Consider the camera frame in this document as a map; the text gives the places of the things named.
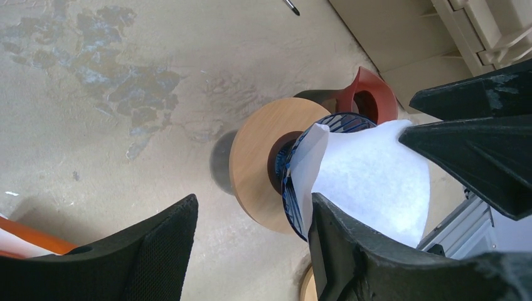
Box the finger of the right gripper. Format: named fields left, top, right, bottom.
left=398, top=116, right=531, bottom=221
left=409, top=60, right=531, bottom=121

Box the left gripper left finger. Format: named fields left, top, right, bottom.
left=1, top=194, right=198, bottom=300

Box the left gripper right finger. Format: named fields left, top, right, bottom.
left=308, top=193, right=531, bottom=300

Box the wooden dripper ring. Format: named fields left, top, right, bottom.
left=228, top=97, right=331, bottom=236
left=299, top=265, right=319, bottom=301

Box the white paper coffee filter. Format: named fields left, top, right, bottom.
left=291, top=120, right=430, bottom=247

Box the grey glass carafe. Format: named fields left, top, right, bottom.
left=210, top=130, right=237, bottom=195

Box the orange coffee filter box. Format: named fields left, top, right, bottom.
left=1, top=215, right=77, bottom=259

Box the blue glass dripper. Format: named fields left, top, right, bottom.
left=269, top=112, right=376, bottom=241

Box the red black coffee carafe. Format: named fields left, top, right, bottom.
left=295, top=67, right=398, bottom=125

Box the tan plastic tool case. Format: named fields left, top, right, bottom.
left=331, top=0, right=531, bottom=113

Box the yellow black screwdriver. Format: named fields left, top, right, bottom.
left=283, top=0, right=301, bottom=16

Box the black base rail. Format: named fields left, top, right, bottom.
left=417, top=193, right=497, bottom=260

